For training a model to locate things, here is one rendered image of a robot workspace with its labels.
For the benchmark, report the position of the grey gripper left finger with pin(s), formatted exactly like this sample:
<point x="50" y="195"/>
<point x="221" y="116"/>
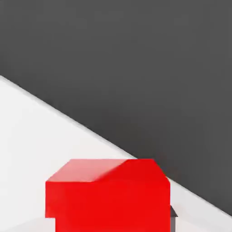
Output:
<point x="49" y="225"/>

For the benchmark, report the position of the small red cube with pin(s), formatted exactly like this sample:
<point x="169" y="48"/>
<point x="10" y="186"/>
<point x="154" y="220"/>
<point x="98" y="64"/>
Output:
<point x="108" y="199"/>

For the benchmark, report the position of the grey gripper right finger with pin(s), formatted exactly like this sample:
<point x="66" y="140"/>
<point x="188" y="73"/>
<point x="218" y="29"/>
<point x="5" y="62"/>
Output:
<point x="173" y="219"/>

